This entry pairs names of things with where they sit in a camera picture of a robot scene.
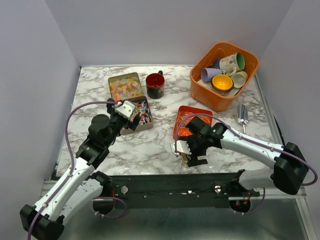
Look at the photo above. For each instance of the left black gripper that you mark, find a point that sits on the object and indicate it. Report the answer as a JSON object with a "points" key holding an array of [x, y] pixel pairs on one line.
{"points": [[132, 125]]}

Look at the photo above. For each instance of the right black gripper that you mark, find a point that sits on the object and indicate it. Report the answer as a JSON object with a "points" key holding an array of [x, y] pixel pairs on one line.
{"points": [[193, 160]]}

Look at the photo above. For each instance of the clear glass jar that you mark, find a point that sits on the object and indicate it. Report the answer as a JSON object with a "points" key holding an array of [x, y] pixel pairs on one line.
{"points": [[185, 159]]}

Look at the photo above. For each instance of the orange tray of candies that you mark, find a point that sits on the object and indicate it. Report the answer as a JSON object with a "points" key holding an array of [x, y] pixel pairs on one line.
{"points": [[183, 112]]}

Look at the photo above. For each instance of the gold tin of lollipops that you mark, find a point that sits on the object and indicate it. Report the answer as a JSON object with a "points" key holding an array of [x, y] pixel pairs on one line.
{"points": [[146, 121]]}

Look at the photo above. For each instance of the gold tin of jelly candies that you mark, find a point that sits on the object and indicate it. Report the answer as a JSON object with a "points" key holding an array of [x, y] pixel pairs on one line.
{"points": [[125, 86]]}

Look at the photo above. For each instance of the silver metal scoop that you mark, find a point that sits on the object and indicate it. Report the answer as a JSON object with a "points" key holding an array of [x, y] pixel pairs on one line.
{"points": [[242, 116]]}

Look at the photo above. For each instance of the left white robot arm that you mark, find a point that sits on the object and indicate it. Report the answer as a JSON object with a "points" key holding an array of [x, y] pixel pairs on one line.
{"points": [[46, 219]]}

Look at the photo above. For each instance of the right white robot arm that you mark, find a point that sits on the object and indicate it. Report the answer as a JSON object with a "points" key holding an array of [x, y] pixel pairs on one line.
{"points": [[286, 168]]}

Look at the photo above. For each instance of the red and black mug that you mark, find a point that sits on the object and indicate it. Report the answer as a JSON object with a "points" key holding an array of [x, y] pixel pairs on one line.
{"points": [[155, 84]]}

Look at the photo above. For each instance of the yellow and brown bowl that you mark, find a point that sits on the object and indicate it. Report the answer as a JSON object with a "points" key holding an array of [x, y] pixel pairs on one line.
{"points": [[222, 83]]}

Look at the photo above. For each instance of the lavender cup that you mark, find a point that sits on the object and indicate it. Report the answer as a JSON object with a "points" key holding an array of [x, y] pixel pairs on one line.
{"points": [[208, 73]]}

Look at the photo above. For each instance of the orange plastic bin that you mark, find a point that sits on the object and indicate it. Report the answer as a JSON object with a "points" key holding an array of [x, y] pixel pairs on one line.
{"points": [[207, 95]]}

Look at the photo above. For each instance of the cream cup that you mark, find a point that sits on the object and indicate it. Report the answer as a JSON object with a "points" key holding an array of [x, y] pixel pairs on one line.
{"points": [[239, 79]]}

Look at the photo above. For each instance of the blue cup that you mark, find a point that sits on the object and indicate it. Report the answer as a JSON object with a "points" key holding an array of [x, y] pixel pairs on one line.
{"points": [[216, 64]]}

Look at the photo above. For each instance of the floral white mug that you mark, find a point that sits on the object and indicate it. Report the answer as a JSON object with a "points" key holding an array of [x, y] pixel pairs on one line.
{"points": [[232, 64]]}

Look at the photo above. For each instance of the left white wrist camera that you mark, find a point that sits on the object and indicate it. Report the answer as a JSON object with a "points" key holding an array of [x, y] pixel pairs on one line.
{"points": [[126, 109]]}

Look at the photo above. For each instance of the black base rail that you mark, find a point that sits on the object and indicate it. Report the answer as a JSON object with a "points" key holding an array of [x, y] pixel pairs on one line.
{"points": [[173, 190]]}

